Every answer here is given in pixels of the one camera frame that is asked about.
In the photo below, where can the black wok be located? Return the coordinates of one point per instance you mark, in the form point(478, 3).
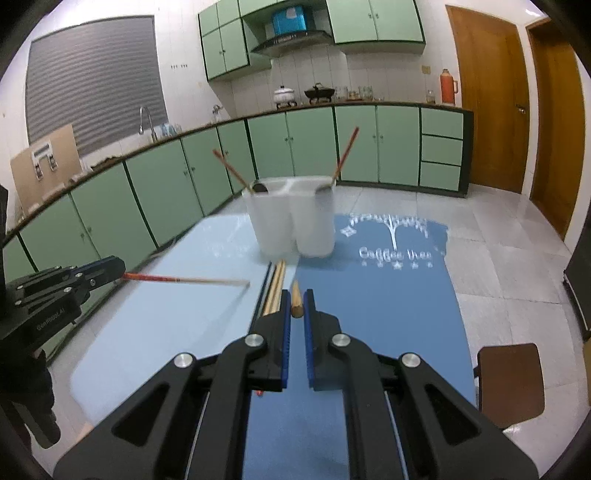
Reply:
point(319, 94)

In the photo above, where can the cardboard box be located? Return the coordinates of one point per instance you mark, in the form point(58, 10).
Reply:
point(45, 167)

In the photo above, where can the red wooden chopstick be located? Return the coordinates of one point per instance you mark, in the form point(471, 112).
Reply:
point(184, 280)

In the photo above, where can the chrome sink faucet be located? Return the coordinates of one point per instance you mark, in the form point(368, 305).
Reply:
point(145, 117)

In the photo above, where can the white cooking pot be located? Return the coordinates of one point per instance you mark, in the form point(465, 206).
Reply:
point(284, 97)

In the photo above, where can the green kitchen cabinets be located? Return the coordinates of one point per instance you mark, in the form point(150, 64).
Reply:
point(133, 205)
point(240, 37)

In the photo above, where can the green upper kitchen cabinets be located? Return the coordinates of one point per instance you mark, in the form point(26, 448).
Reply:
point(240, 37)

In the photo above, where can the dark blue placemat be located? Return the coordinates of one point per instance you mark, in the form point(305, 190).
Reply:
point(390, 288)

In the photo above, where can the black range hood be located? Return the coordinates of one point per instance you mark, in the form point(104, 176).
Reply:
point(282, 44)

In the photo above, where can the wooden door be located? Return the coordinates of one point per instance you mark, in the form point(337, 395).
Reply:
point(494, 87)
point(561, 125)

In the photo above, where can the brown wooden stool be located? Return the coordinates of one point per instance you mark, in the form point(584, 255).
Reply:
point(510, 383)

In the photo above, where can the right wooden door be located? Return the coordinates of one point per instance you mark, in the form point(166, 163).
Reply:
point(561, 125)

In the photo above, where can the glass jar on counter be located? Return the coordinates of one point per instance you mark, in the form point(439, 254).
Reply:
point(431, 97)

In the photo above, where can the red patterned chopstick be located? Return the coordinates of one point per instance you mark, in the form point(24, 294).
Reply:
point(297, 303)

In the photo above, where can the light blue placemat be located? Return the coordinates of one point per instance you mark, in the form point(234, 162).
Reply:
point(224, 269)

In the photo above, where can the black glass cabinet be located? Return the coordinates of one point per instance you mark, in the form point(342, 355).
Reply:
point(577, 277)

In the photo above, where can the orange thermos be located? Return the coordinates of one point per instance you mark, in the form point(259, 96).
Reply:
point(449, 88)

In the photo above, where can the left wooden door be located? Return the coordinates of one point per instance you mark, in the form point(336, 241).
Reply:
point(494, 87)

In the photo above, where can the white double utensil holder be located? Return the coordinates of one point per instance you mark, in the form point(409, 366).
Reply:
point(294, 214)

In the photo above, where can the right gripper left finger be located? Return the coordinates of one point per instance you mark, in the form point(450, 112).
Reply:
point(189, 420)

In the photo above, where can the left hand dark glove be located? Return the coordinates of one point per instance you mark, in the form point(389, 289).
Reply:
point(27, 398)

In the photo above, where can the green lower kitchen cabinets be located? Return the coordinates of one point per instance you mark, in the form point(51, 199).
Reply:
point(133, 205)

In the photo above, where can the blue box above hood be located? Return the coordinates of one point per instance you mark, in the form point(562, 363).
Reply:
point(291, 19)

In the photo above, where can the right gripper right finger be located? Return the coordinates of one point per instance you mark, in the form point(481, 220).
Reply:
point(403, 419)

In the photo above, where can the grey window blind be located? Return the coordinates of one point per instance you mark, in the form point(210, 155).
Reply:
point(94, 76)

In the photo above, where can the plain wooden chopstick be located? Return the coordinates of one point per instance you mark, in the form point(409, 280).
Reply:
point(279, 287)
point(272, 290)

